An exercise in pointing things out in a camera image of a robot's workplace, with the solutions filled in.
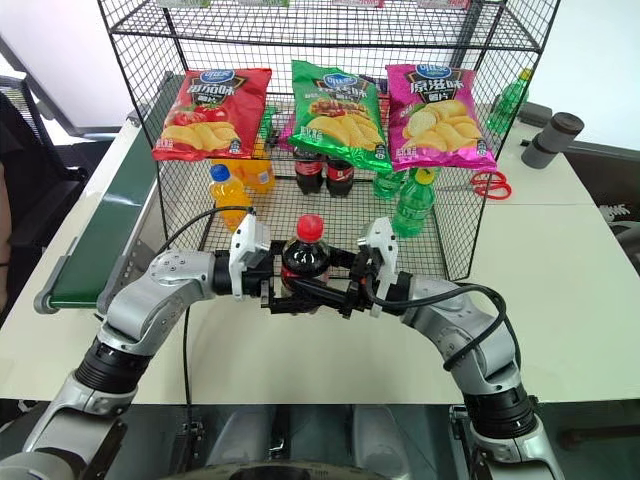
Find black side desk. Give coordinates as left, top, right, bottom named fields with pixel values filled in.
left=559, top=139, right=640, bottom=279

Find magenta potato chips bag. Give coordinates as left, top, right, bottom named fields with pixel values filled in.
left=384, top=63, right=499, bottom=173

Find gray box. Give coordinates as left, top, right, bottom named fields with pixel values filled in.
left=517, top=101, right=554, bottom=129

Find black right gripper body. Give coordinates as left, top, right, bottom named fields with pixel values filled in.
left=340, top=248, right=382, bottom=320

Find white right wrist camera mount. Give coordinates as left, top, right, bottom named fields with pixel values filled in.
left=356, top=216, right=402, bottom=320

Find dark purple snack bag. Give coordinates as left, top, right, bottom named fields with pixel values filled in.
left=358, top=73, right=390, bottom=96

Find gray cylindrical flask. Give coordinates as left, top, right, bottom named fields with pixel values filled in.
left=520, top=111, right=586, bottom=169

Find black wire mesh rack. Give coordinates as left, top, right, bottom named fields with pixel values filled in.
left=97, top=0, right=562, bottom=282

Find orange soda bottle blue cap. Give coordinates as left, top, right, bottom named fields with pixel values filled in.
left=208, top=163, right=254, bottom=233

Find green potato chips bag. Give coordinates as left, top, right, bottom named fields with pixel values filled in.
left=286, top=59, right=394, bottom=174

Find cola bottle red cap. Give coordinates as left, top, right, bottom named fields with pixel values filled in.
left=279, top=213, right=333, bottom=314

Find red potato chips bag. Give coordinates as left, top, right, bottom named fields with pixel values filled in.
left=151, top=68, right=274, bottom=163

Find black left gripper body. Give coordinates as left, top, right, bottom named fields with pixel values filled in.
left=241, top=240, right=285, bottom=315

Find green soda bottle yellow cap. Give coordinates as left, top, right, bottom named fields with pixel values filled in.
left=390, top=167, right=439, bottom=239
left=485, top=68, right=534, bottom=134

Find red handled scissors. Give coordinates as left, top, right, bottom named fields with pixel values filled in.
left=468, top=170, right=514, bottom=202

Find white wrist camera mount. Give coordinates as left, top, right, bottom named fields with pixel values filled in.
left=356, top=216, right=402, bottom=320
left=228, top=214, right=272, bottom=302

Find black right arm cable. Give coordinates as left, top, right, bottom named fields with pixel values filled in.
left=372, top=282, right=511, bottom=372

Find green conveyor belt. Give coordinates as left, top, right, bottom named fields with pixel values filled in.
left=33, top=70, right=174, bottom=316

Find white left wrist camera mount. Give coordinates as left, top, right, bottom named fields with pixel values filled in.
left=228, top=214, right=272, bottom=302

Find small green bottle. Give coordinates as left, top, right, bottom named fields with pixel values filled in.
left=258, top=105, right=279, bottom=149

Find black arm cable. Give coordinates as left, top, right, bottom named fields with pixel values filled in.
left=372, top=282, right=511, bottom=372
left=158, top=206, right=257, bottom=406

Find cola bottle red label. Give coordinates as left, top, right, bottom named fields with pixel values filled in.
left=293, top=147, right=329, bottom=197
left=325, top=157, right=357, bottom=200

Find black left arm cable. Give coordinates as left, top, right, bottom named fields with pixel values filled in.
left=158, top=206, right=257, bottom=406

